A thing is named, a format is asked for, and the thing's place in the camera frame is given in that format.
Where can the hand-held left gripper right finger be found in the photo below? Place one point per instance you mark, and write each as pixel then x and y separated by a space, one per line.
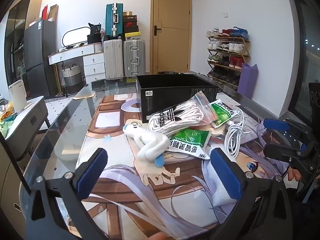
pixel 225 172

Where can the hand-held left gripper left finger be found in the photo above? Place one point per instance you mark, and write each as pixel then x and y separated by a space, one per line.
pixel 92 175

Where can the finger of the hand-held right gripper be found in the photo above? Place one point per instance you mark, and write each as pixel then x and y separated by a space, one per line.
pixel 275 125
pixel 277 151

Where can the large green packet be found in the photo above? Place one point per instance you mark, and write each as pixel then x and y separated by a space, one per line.
pixel 190 140

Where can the small green packet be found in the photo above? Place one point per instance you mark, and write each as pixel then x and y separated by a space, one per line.
pixel 222 115

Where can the white plush toy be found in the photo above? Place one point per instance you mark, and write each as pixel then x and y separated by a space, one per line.
pixel 147 142

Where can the printed bag of white laces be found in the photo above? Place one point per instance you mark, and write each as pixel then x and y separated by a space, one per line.
pixel 180 117

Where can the black cardboard box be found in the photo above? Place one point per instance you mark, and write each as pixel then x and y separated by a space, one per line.
pixel 160 100

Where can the person's right hand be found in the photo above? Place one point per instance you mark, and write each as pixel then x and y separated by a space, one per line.
pixel 293 174

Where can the person's left hand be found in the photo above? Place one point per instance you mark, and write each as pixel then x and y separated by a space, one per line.
pixel 151 236

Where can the white foam sheet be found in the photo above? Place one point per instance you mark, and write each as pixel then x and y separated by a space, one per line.
pixel 218 195

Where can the dark window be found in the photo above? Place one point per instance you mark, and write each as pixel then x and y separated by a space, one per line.
pixel 305 55

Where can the purple bag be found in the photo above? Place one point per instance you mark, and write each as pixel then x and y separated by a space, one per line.
pixel 247 80

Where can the grey side table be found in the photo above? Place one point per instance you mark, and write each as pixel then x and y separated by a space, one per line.
pixel 30 120

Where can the wooden shoe rack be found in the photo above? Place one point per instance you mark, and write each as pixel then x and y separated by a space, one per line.
pixel 243 41

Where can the woven basket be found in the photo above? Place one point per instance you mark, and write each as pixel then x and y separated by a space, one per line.
pixel 72 77

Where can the pile of snack packets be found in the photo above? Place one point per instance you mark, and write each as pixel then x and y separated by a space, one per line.
pixel 6 120

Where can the white dressing table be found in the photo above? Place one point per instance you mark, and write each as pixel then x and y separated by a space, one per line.
pixel 92 60

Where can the white suitcase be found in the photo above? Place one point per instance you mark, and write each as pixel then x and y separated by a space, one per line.
pixel 113 58

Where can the silver suitcase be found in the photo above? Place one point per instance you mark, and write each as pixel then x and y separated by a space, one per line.
pixel 135 57

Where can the grey refrigerator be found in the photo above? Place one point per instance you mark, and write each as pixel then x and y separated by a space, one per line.
pixel 40 55

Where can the oval mirror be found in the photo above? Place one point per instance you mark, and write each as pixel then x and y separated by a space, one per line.
pixel 75 35

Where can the black cat bag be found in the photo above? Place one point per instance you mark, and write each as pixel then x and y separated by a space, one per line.
pixel 94 32

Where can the wooden door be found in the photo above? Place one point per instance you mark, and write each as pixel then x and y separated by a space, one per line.
pixel 172 17

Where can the stack of shoe boxes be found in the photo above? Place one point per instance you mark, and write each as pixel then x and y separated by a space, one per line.
pixel 131 25

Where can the teal suitcase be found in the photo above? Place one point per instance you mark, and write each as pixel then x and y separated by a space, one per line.
pixel 112 20

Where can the tall dark cabinet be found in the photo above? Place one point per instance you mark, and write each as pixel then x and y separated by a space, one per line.
pixel 15 30

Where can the brown cardboard box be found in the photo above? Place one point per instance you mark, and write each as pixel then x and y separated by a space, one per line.
pixel 53 12

